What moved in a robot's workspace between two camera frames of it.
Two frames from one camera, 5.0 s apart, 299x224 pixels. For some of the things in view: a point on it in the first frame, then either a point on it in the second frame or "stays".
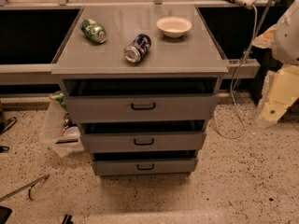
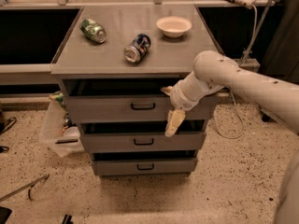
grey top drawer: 141,107 stays
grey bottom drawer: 149,166 stays
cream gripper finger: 281,90 -> 185,94
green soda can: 92,29 stays
